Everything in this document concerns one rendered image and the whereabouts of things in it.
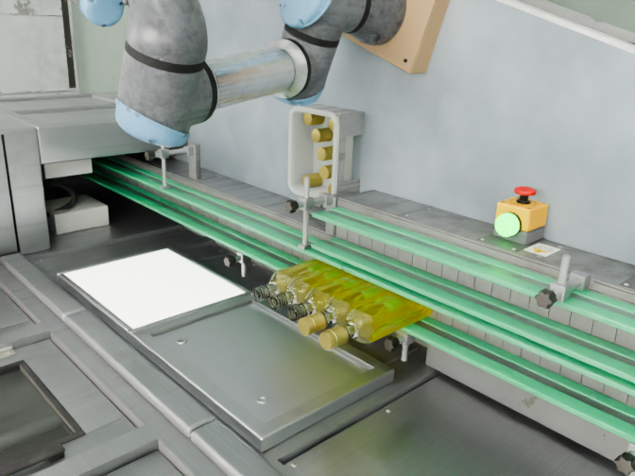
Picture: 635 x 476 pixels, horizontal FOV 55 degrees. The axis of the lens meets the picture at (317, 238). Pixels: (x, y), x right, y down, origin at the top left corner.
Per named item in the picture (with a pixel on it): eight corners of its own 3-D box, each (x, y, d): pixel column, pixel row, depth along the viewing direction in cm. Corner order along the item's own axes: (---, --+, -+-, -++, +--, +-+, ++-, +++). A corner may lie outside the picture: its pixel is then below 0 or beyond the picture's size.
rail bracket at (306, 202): (322, 240, 146) (283, 251, 138) (325, 171, 140) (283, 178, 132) (331, 243, 144) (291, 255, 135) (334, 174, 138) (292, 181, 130)
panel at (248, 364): (169, 254, 185) (56, 282, 163) (168, 245, 184) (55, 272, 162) (394, 381, 124) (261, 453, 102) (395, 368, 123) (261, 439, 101)
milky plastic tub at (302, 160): (312, 186, 164) (286, 191, 159) (314, 102, 157) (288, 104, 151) (358, 201, 152) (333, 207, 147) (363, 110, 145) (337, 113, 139)
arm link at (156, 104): (351, 39, 126) (168, 69, 83) (328, 104, 134) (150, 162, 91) (304, 15, 130) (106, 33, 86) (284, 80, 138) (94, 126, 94)
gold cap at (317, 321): (329, 323, 113) (312, 330, 110) (321, 332, 115) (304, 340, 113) (319, 307, 114) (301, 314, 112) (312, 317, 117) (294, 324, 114)
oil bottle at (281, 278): (335, 273, 145) (265, 297, 131) (336, 250, 143) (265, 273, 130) (352, 280, 141) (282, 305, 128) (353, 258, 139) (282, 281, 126)
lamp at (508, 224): (498, 231, 116) (489, 234, 114) (502, 209, 115) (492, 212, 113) (520, 238, 113) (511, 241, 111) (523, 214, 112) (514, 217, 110)
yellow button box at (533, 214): (512, 229, 122) (491, 235, 118) (517, 193, 120) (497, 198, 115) (544, 237, 118) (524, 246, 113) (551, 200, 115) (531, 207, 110)
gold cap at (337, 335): (351, 342, 110) (334, 349, 107) (338, 344, 112) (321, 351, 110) (345, 323, 110) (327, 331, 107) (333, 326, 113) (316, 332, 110)
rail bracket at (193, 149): (208, 178, 197) (145, 190, 182) (207, 127, 191) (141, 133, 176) (216, 182, 193) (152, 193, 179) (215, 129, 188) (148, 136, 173)
